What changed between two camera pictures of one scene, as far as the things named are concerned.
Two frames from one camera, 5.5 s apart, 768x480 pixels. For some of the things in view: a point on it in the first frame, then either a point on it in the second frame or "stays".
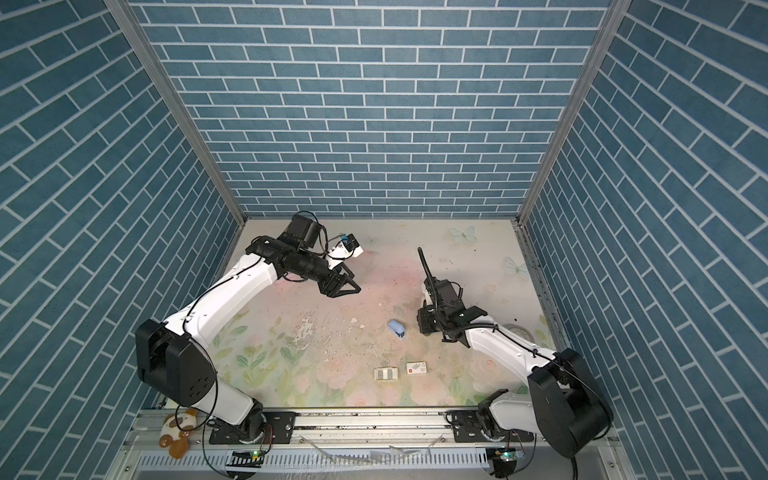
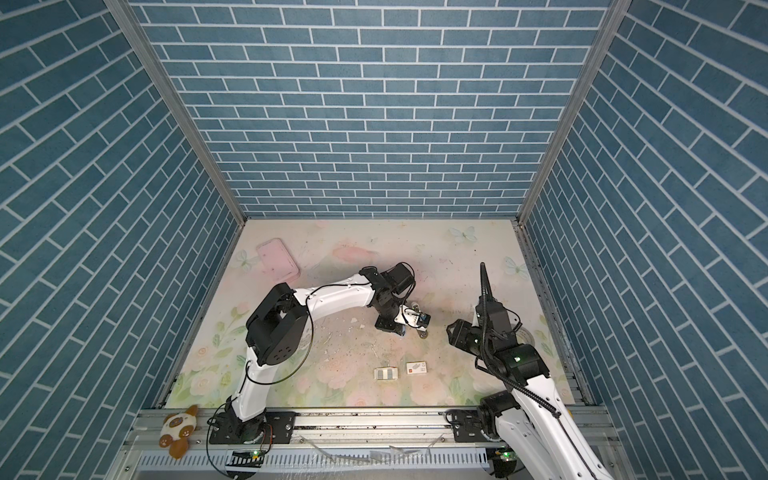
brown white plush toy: [175, 431] stays
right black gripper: [423, 319] → [459, 333]
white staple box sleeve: [416, 367] stays
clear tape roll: [519, 330] stays
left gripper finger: [346, 287] → [387, 323]
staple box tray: [386, 373] stays
